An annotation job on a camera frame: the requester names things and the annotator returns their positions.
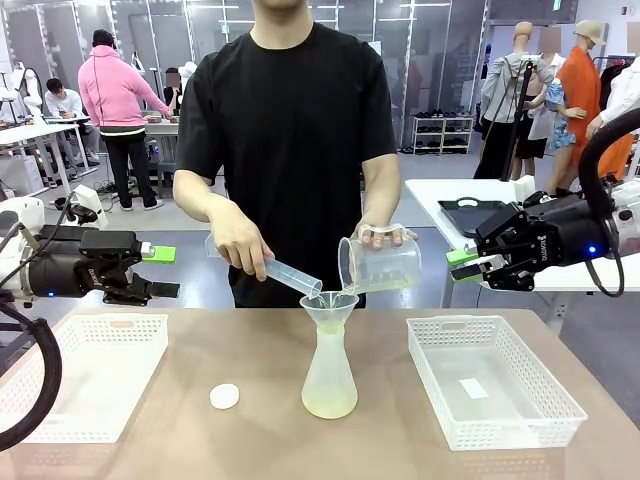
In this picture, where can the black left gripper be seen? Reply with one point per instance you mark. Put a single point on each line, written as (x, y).
(65, 275)

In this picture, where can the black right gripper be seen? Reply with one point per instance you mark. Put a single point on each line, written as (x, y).
(560, 235)

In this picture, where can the clear plastic measuring beaker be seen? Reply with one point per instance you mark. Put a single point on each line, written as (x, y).
(390, 265)

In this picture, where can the white round flask cap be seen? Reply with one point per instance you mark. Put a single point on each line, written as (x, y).
(224, 396)

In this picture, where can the clear plastic graduated cylinder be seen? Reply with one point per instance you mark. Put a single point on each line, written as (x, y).
(295, 277)

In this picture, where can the translucent conical flask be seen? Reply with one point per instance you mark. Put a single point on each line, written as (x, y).
(330, 380)

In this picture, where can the person's right forearm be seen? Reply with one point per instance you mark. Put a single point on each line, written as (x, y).
(200, 197)

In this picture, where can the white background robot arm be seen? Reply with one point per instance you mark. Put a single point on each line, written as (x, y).
(30, 95)

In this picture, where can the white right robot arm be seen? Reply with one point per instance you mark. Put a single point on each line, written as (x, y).
(627, 215)

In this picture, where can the person's left forearm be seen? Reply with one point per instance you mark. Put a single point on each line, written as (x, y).
(382, 195)

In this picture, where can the person's right hand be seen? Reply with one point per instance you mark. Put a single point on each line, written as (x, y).
(240, 240)

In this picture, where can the person's left hand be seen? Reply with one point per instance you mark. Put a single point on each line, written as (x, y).
(382, 241)

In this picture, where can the black plastic tray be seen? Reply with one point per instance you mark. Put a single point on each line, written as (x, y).
(475, 222)

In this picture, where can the white perforated plastic basket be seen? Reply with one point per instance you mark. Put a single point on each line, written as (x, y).
(500, 435)
(100, 350)

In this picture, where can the white side table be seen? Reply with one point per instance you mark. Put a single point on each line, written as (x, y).
(430, 200)

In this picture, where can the white shoe rack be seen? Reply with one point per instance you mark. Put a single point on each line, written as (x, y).
(442, 131)

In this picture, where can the black tripod pole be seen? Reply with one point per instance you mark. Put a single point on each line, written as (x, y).
(517, 115)

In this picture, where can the mannequin in blue floral dress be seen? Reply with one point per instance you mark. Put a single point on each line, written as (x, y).
(562, 120)

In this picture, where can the white work desk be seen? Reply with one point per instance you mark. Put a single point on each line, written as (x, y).
(30, 132)

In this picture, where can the mannequin in gray shirt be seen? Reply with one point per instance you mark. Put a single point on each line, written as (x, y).
(500, 85)

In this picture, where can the person in pink hoodie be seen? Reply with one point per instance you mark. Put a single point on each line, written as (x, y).
(110, 95)

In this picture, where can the seated person in white shirt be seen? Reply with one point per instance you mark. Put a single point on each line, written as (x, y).
(65, 102)

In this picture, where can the seated person with blurred face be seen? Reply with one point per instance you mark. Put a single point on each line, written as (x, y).
(172, 97)

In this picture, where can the mannequin in orange dress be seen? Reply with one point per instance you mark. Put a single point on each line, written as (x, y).
(582, 85)

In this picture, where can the translucent plastic funnel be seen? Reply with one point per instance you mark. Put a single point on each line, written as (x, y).
(330, 312)

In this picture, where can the mannequin in white shirt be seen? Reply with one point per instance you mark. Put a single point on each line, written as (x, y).
(622, 95)

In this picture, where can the person in black t-shirt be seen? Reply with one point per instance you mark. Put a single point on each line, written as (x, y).
(290, 125)

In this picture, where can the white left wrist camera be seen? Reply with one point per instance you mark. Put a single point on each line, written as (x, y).
(92, 202)

